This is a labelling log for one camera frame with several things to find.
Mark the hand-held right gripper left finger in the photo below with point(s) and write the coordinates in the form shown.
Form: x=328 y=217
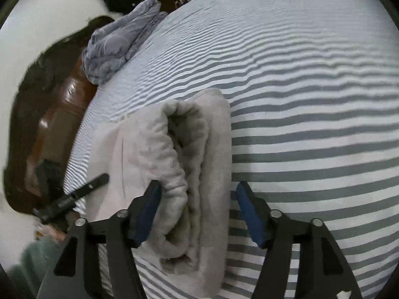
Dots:
x=146 y=215

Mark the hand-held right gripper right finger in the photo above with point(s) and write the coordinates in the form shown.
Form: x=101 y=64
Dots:
x=251 y=215

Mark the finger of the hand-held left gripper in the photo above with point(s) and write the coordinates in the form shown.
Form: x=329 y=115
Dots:
x=84 y=190

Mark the beige towel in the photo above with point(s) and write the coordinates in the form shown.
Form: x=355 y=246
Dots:
x=193 y=162

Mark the person's left forearm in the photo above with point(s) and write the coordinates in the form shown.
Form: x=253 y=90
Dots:
x=31 y=261

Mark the grey white striped bed sheet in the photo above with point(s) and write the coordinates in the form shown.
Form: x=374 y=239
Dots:
x=311 y=99

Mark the grey blue blanket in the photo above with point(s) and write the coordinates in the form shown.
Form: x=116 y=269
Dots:
x=118 y=43

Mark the brown wooden bed frame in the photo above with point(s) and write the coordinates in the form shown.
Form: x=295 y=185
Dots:
x=68 y=106
x=40 y=78

